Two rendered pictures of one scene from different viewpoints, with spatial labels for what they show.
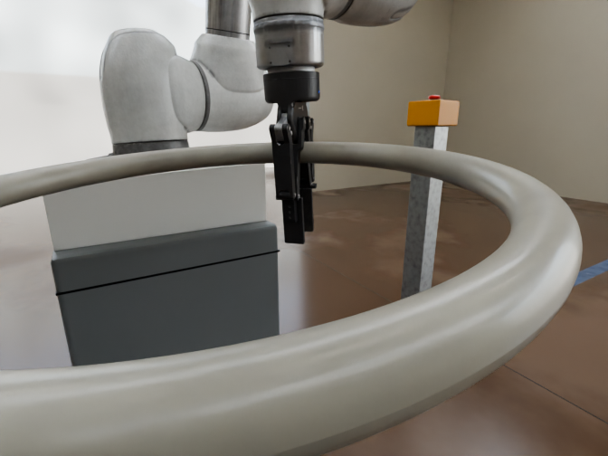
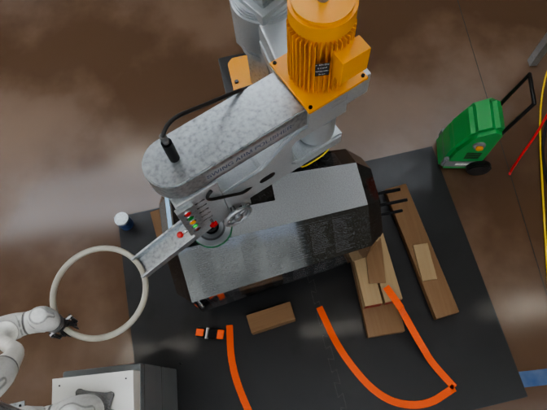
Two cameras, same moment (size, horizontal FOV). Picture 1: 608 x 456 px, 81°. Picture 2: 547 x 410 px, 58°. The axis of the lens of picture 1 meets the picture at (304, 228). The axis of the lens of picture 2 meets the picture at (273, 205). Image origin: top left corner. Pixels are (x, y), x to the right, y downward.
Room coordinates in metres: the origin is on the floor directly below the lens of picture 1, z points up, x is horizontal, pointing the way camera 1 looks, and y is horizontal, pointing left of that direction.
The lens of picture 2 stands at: (0.29, 1.16, 3.38)
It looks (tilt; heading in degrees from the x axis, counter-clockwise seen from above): 69 degrees down; 212
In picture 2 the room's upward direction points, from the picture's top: 8 degrees counter-clockwise
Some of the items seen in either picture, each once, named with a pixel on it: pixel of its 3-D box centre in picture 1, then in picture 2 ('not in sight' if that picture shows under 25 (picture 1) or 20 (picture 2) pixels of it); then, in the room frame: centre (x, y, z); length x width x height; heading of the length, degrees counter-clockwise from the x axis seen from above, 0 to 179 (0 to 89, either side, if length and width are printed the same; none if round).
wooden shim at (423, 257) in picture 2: not in sight; (424, 262); (-0.81, 1.61, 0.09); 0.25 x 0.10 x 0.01; 34
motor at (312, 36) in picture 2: not in sight; (322, 41); (-0.81, 0.77, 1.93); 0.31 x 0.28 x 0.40; 59
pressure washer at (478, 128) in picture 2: not in sight; (479, 124); (-1.73, 1.58, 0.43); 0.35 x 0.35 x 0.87; 23
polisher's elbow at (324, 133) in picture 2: not in sight; (315, 118); (-0.82, 0.75, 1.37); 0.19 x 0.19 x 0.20
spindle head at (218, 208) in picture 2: not in sight; (209, 185); (-0.32, 0.45, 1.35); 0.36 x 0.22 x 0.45; 149
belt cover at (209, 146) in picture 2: not in sight; (254, 122); (-0.55, 0.59, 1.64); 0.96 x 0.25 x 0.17; 149
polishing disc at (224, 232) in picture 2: not in sight; (211, 227); (-0.26, 0.41, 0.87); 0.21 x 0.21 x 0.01
